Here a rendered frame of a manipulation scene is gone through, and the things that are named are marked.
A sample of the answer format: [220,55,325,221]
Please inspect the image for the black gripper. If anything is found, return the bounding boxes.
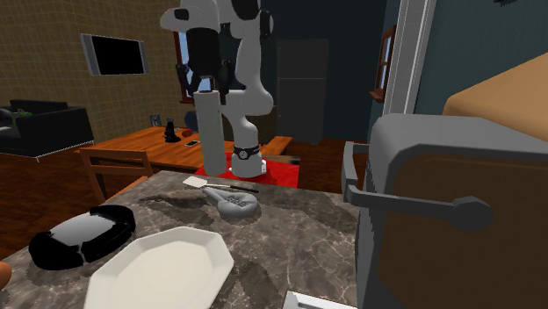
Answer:
[175,26,238,106]

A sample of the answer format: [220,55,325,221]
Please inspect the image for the red framed window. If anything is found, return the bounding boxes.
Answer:
[172,28,250,105]

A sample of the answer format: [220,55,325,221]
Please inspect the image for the wooden dining table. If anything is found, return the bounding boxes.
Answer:
[73,114,295,173]

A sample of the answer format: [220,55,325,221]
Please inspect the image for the dark grey refrigerator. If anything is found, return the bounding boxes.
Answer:
[275,38,330,147]

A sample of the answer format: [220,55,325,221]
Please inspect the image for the wooden chair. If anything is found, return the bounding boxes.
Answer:
[78,147,155,205]

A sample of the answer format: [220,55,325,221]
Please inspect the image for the red robot stand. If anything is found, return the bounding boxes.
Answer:
[194,153,301,190]

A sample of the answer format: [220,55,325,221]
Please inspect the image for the grey slotted spoon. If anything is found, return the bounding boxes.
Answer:
[201,186,261,219]

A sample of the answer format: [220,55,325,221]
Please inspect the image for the black sofa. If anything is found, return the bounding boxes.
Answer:
[0,98,96,162]

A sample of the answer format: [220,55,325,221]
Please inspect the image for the brown framed window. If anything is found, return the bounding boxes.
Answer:
[369,25,398,104]

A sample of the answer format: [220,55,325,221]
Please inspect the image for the white octagonal plate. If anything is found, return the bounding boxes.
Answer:
[83,226,236,309]

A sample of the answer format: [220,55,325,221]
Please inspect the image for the white flat thing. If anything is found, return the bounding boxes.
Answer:
[282,290,357,309]

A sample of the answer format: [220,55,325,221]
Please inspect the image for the orange round thing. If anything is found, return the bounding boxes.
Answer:
[0,260,13,293]

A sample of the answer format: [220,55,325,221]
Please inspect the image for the tan rounded box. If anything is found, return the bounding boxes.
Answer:
[442,52,548,143]

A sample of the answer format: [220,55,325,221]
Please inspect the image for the grey toaster oven, brown door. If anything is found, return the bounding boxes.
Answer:
[341,112,548,309]

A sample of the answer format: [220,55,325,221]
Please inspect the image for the wall television with grey frame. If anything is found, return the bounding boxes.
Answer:
[79,32,150,77]

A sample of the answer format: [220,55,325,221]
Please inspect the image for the white spatula with black handle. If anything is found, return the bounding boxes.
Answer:
[182,176,261,194]

